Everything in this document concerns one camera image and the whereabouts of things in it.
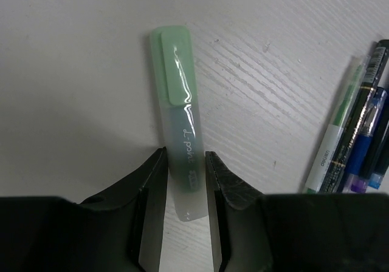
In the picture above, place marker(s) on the royal blue grip pen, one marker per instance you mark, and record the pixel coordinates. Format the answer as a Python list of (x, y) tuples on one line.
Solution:
[(364, 138)]

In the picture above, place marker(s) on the dark blue pen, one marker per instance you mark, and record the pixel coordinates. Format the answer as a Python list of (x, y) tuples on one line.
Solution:
[(381, 166)]

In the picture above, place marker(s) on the green grey pen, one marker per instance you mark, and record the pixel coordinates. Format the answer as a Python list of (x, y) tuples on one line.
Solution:
[(342, 107)]

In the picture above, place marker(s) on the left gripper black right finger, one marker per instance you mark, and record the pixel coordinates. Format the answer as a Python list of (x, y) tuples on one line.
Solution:
[(252, 231)]

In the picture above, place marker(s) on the green cap clear marker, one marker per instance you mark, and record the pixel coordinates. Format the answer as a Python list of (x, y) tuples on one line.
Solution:
[(174, 71)]

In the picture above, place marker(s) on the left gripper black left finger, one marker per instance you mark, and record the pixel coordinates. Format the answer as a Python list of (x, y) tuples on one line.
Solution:
[(118, 229)]

